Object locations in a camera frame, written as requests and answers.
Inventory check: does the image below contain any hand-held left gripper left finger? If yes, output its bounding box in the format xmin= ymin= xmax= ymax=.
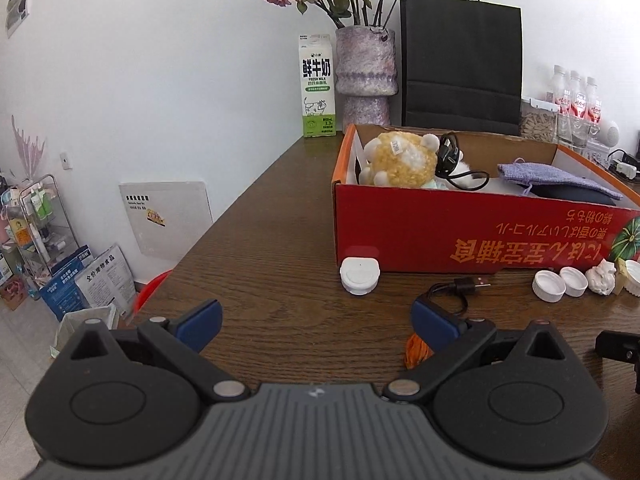
xmin=60 ymin=299 xmax=251 ymax=403

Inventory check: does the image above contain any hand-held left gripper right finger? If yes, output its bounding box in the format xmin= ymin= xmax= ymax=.
xmin=382 ymin=297 xmax=581 ymax=402

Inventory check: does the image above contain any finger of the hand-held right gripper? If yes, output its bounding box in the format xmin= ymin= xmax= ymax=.
xmin=595 ymin=330 xmax=640 ymax=396

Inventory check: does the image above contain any black usb cable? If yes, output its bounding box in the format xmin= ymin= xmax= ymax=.
xmin=427 ymin=275 xmax=493 ymax=318

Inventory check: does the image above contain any yellow white toy cake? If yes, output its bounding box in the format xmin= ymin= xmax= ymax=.
xmin=616 ymin=259 xmax=640 ymax=297

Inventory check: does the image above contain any white plastic lid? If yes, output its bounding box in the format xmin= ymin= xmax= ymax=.
xmin=559 ymin=266 xmax=590 ymax=298
xmin=531 ymin=270 xmax=567 ymax=303

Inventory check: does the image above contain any white round lidded case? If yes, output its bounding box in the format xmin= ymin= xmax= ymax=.
xmin=339 ymin=258 xmax=382 ymax=296

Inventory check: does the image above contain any red orange cardboard box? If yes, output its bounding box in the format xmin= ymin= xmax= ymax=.
xmin=331 ymin=124 xmax=640 ymax=275

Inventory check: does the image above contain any dark zip case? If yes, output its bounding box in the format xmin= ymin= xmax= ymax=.
xmin=529 ymin=186 xmax=617 ymax=207

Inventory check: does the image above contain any orange white plush toy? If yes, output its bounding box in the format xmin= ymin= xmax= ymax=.
xmin=357 ymin=131 xmax=441 ymax=189

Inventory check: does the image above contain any purple cloth pouch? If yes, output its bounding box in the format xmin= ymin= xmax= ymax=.
xmin=497 ymin=158 xmax=625 ymax=202

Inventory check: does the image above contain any orange yarn bundle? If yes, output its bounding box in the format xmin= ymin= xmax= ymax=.
xmin=404 ymin=332 xmax=435 ymax=370

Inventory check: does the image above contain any red plastic stool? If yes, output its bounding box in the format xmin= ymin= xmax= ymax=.
xmin=131 ymin=269 xmax=174 ymax=323

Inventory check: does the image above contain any white printed bag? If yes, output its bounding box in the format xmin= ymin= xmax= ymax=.
xmin=75 ymin=242 xmax=137 ymax=311

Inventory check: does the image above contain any white waste bin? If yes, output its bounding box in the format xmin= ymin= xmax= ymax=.
xmin=50 ymin=305 xmax=118 ymax=361

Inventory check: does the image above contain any small brown floor box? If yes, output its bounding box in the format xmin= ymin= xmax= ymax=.
xmin=0 ymin=275 xmax=28 ymax=311

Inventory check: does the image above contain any white printed tin box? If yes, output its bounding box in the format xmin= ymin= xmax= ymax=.
xmin=585 ymin=137 xmax=609 ymax=163

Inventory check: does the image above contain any clear drinking glass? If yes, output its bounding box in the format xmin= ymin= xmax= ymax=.
xmin=556 ymin=112 xmax=591 ymax=148

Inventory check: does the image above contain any clear jar of seeds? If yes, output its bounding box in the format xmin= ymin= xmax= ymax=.
xmin=520 ymin=97 xmax=558 ymax=143

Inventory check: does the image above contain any red label water bottle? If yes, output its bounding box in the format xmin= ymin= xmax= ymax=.
xmin=584 ymin=77 xmax=604 ymax=125
xmin=550 ymin=65 xmax=569 ymax=116
xmin=567 ymin=71 xmax=586 ymax=118

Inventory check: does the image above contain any purple textured vase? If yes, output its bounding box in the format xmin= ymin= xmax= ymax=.
xmin=334 ymin=25 xmax=399 ymax=133

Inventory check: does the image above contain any white green milk carton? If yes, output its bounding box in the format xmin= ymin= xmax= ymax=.
xmin=298 ymin=34 xmax=337 ymax=137

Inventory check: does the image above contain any black paper bag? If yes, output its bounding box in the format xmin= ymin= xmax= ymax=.
xmin=400 ymin=0 xmax=524 ymax=136

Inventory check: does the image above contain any white wall panel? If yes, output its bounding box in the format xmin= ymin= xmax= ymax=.
xmin=118 ymin=180 xmax=213 ymax=263

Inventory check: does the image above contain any metal wire rack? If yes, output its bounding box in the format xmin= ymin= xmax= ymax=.
xmin=0 ymin=174 xmax=81 ymax=281

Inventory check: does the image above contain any purple plant wall decal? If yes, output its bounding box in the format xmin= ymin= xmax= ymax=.
xmin=11 ymin=115 xmax=47 ymax=181

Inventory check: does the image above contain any wall poster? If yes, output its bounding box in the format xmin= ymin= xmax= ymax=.
xmin=5 ymin=0 xmax=37 ymax=38

